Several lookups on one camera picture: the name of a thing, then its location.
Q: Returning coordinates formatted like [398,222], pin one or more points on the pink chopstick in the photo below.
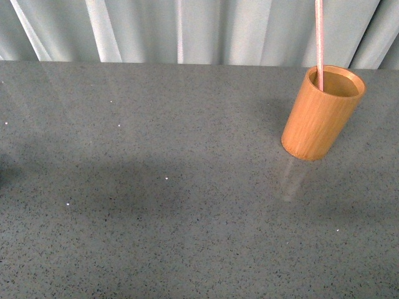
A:
[319,38]

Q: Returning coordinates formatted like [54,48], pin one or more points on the wooden bamboo chopstick holder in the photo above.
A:
[318,116]

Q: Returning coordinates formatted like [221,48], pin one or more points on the white pleated curtain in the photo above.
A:
[358,34]

